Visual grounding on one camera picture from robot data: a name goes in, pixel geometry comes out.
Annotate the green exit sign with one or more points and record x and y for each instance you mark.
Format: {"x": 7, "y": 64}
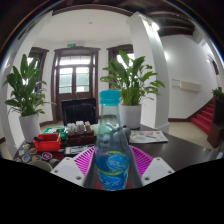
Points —
{"x": 71, "y": 44}

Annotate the round colourful sticker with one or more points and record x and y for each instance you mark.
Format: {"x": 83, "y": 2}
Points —
{"x": 33, "y": 151}
{"x": 26, "y": 158}
{"x": 36, "y": 158}
{"x": 25, "y": 146}

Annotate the white wall radiator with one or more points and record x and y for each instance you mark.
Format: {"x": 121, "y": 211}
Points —
{"x": 190, "y": 85}

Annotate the red plastic box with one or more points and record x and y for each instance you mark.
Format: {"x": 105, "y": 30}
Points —
{"x": 47, "y": 143}

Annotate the wooden tray with white items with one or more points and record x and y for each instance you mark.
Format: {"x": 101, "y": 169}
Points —
{"x": 80, "y": 135}

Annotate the light green packet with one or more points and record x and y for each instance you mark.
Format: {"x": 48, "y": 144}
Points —
{"x": 96, "y": 129}

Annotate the dark-framed window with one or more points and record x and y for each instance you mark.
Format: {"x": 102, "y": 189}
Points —
{"x": 38, "y": 55}
{"x": 115, "y": 53}

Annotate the clear blue-capped water bottle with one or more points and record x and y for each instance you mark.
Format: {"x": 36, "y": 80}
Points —
{"x": 111, "y": 156}

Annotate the potted plant in white pot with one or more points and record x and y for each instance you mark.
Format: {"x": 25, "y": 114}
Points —
{"x": 131, "y": 81}
{"x": 26, "y": 90}

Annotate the green flat box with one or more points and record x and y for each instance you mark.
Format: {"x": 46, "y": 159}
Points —
{"x": 55, "y": 130}

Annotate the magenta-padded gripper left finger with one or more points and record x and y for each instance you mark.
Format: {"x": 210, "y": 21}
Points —
{"x": 65, "y": 169}

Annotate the purple round sticker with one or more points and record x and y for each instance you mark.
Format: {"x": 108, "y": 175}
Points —
{"x": 47, "y": 156}

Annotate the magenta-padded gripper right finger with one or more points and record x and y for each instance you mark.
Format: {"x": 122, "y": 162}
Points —
{"x": 156, "y": 169}

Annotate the flat round red coaster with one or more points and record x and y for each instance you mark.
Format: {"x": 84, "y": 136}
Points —
{"x": 97, "y": 185}

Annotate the black chair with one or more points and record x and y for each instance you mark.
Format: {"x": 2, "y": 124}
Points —
{"x": 79, "y": 111}

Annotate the white printed magazine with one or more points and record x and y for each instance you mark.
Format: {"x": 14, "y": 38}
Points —
{"x": 148, "y": 136}

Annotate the red-carpeted staircase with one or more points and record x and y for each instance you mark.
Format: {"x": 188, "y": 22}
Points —
{"x": 204, "y": 118}

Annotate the dark wooden double door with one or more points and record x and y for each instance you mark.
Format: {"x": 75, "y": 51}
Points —
{"x": 75, "y": 80}

